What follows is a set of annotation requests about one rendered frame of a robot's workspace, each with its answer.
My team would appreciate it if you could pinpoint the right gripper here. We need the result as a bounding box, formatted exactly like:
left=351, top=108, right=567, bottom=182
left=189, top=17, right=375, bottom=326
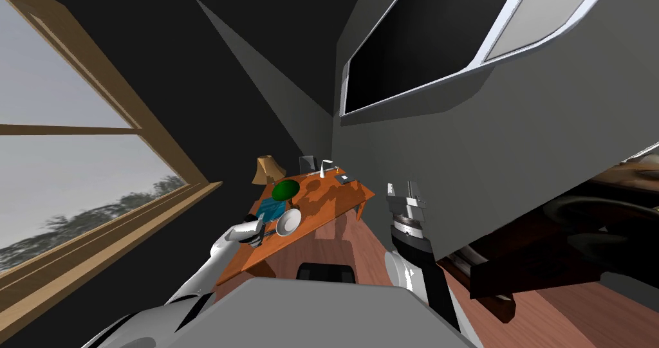
left=386, top=180, right=428, bottom=228

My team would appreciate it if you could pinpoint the blue book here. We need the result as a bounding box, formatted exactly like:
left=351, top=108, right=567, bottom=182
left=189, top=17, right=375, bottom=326
left=255, top=198, right=287, bottom=223

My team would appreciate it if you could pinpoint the white bowl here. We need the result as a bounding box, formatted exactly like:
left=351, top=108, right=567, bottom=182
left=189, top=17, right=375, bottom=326
left=275, top=208, right=303, bottom=237

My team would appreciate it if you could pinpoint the green bowl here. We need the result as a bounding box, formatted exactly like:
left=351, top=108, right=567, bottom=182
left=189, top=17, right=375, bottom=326
left=271, top=179, right=302, bottom=203

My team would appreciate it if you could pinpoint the tan shade table lamp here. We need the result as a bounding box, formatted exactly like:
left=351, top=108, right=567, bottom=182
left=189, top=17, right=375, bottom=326
left=251, top=154, right=287, bottom=187

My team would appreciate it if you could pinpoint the orange wooden table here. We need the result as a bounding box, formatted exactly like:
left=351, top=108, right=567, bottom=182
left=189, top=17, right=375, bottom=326
left=216, top=167, right=376, bottom=287

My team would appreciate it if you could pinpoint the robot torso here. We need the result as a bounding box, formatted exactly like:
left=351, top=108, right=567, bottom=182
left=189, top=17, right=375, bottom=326
left=169, top=262, right=478, bottom=348

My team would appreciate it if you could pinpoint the white framed window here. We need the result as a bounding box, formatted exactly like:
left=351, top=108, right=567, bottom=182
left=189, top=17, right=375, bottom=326
left=339, top=0, right=618, bottom=118

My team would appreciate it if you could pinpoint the dark brown furniture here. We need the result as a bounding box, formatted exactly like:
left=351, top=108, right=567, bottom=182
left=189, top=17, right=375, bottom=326
left=437, top=141, right=659, bottom=324

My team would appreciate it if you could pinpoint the wooden framed window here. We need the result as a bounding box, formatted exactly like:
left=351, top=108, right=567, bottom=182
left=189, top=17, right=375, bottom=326
left=0, top=0, right=224, bottom=341

